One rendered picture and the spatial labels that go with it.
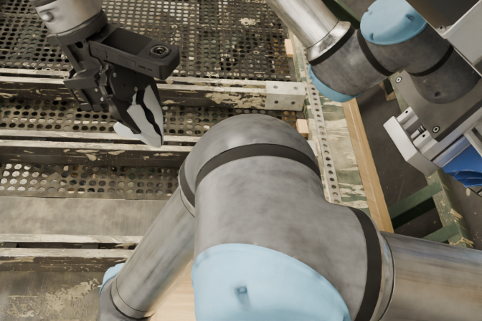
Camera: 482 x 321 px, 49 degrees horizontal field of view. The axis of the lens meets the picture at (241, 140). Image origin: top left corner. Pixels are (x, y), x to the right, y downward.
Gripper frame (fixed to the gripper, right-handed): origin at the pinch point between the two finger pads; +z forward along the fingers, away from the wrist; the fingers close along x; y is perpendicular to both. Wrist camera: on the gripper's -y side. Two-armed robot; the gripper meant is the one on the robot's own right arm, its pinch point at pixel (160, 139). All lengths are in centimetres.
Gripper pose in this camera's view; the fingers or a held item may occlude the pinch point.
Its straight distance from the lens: 79.3
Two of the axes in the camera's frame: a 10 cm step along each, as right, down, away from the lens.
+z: 3.7, 7.6, 5.3
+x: -3.8, 6.5, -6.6
